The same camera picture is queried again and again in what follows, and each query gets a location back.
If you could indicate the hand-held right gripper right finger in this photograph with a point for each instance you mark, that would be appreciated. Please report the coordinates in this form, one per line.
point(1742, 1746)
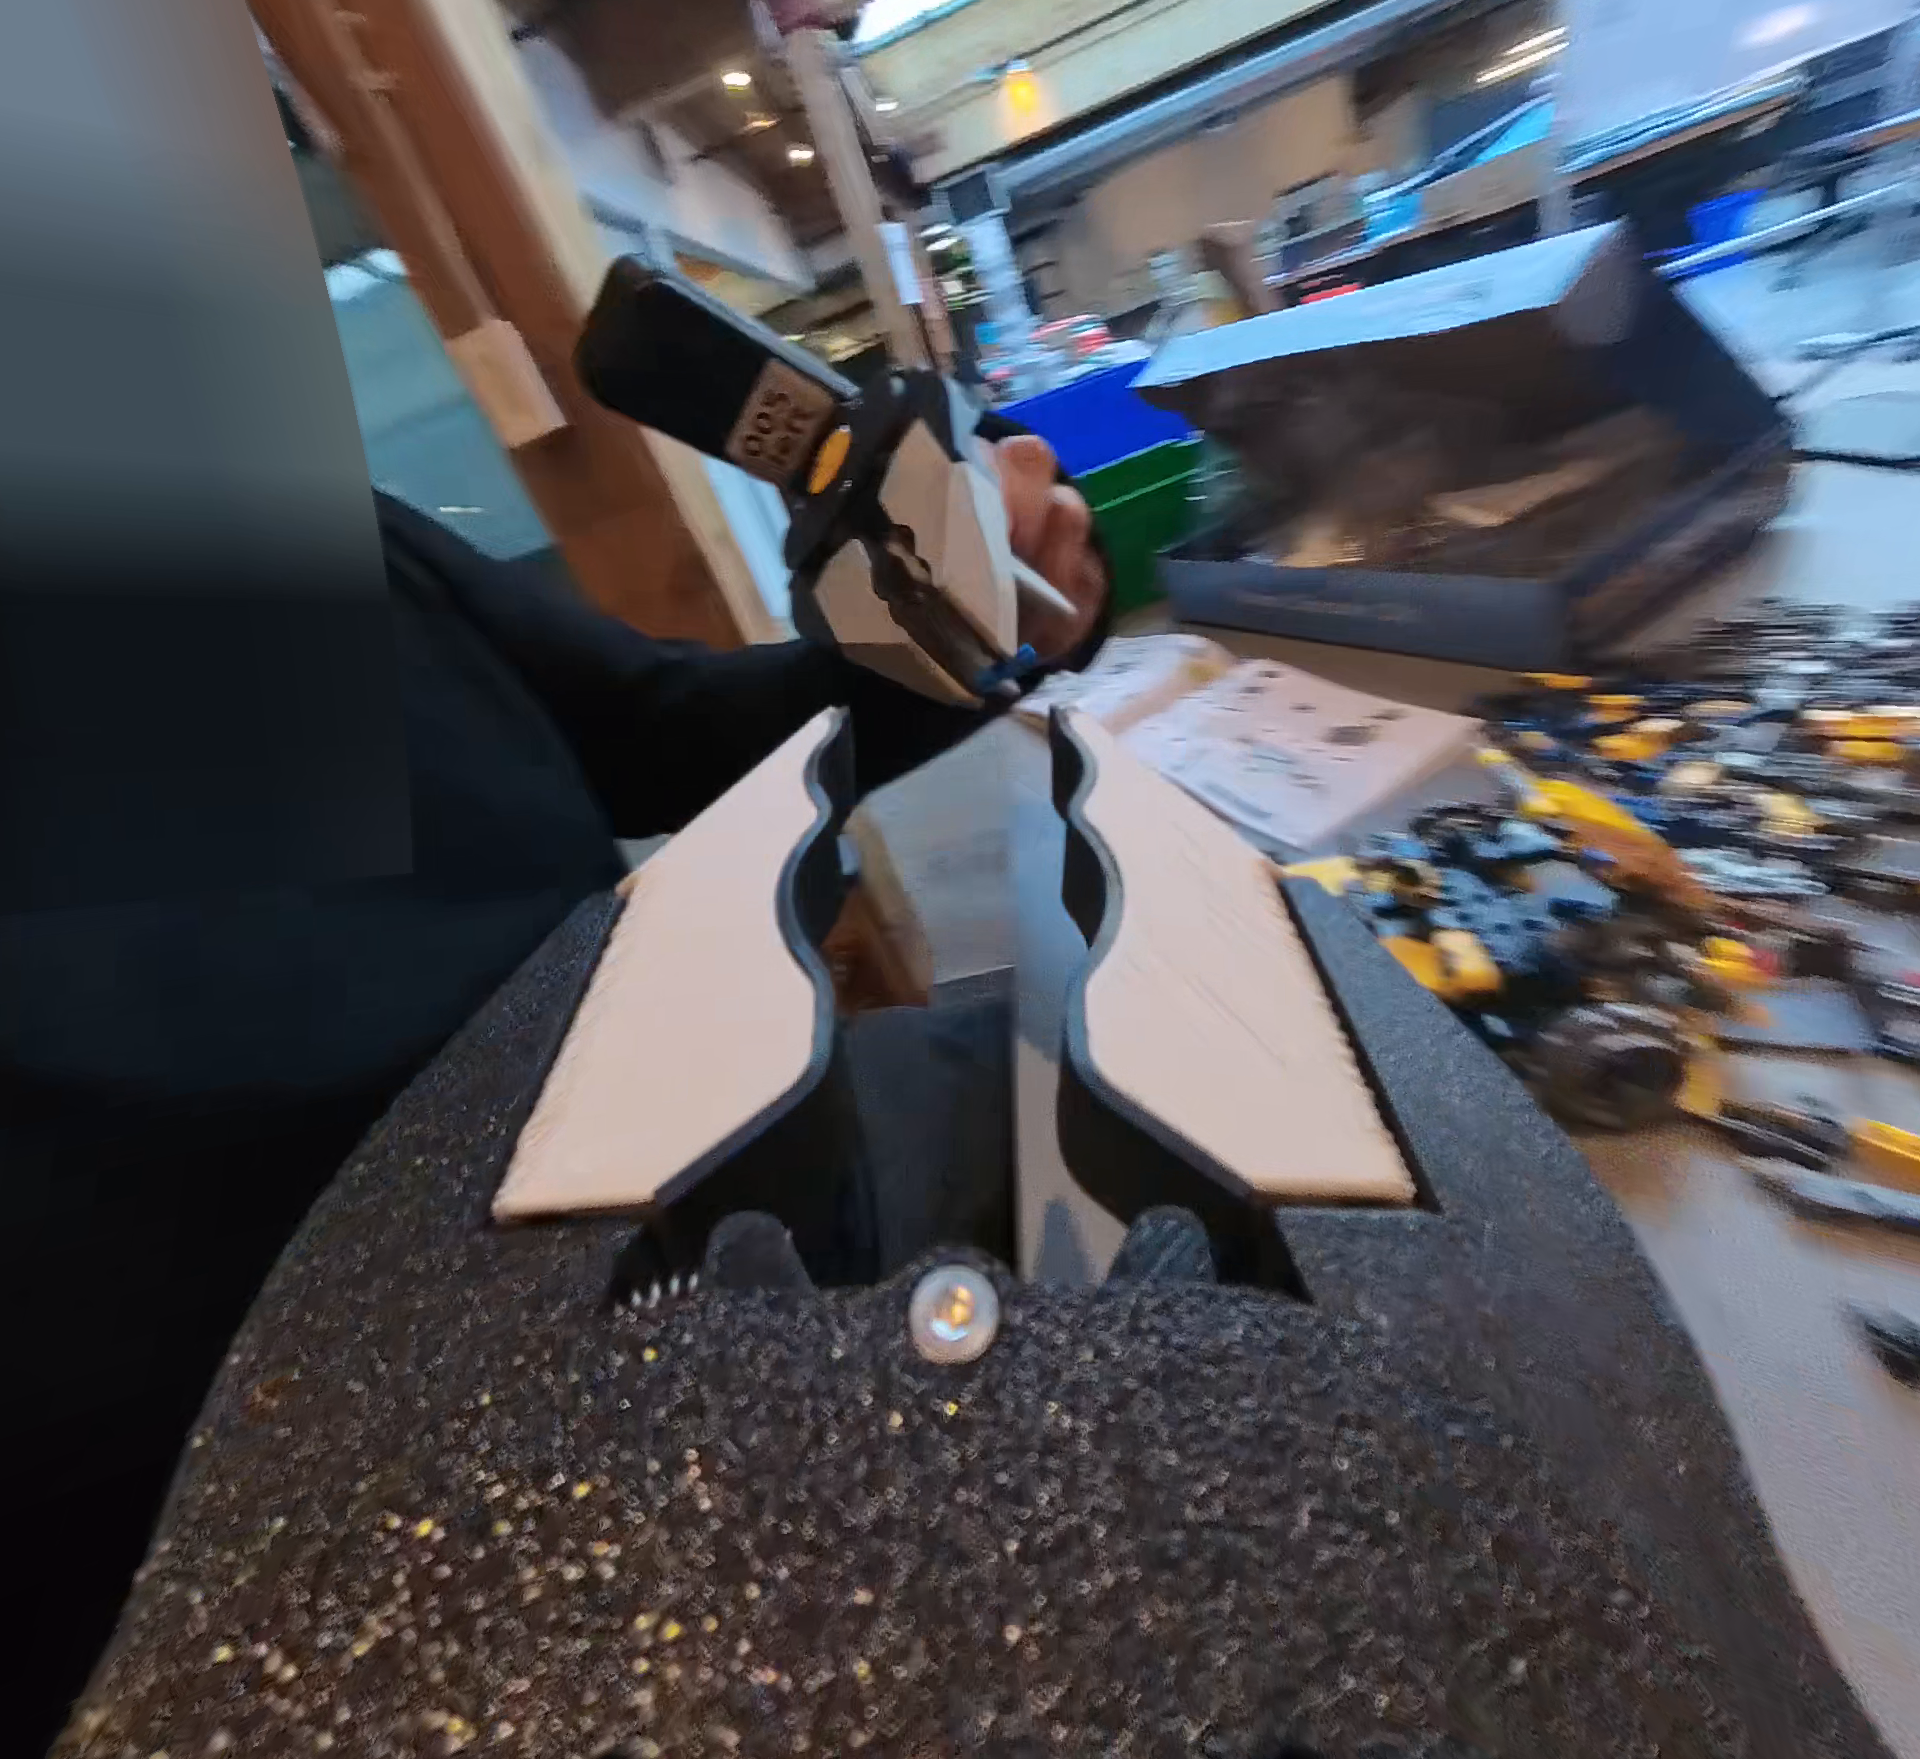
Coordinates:
point(1215, 1024)

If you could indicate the blue bin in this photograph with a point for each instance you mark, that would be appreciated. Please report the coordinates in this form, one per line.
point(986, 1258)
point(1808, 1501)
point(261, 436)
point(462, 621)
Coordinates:
point(1110, 416)

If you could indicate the pile of small dark pieces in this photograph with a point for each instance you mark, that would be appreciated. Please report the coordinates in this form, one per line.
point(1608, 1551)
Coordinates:
point(1802, 677)

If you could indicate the person's left hand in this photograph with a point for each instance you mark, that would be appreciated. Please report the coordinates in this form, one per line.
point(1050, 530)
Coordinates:
point(1050, 514)

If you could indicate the black yellow toy vehicle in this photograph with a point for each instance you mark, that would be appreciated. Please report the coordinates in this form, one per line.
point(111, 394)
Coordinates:
point(1484, 919)

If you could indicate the white instruction booklet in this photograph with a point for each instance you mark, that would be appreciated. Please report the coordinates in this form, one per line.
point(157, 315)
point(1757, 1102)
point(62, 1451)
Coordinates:
point(1292, 745)

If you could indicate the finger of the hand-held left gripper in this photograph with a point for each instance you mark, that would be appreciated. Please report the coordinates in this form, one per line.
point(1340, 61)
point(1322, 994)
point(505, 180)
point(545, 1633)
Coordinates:
point(970, 545)
point(880, 620)

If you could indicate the green bin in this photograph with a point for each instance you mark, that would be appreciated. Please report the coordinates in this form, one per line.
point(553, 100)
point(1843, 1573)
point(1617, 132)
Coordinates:
point(1155, 514)

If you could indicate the person's left forearm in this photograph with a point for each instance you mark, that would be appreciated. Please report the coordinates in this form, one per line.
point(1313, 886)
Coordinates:
point(675, 710)

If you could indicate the dark open cardboard box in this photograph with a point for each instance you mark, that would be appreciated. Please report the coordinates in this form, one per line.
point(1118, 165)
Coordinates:
point(1425, 620)

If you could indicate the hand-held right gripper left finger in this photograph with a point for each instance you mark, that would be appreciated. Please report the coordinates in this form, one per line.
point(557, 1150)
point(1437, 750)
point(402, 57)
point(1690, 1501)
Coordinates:
point(692, 994)

